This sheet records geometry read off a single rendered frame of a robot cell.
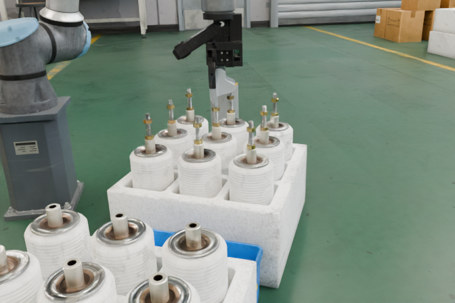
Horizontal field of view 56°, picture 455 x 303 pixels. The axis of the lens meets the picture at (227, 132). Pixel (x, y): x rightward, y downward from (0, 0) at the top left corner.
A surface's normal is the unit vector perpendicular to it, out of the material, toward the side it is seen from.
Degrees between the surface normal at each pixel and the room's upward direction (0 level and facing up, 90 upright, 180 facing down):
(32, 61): 90
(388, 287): 0
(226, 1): 90
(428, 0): 90
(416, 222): 0
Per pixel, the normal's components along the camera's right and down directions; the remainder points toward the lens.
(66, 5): 0.49, 0.51
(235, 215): -0.31, 0.32
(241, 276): -0.03, -0.94
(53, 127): 0.80, 0.18
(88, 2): 0.14, 0.32
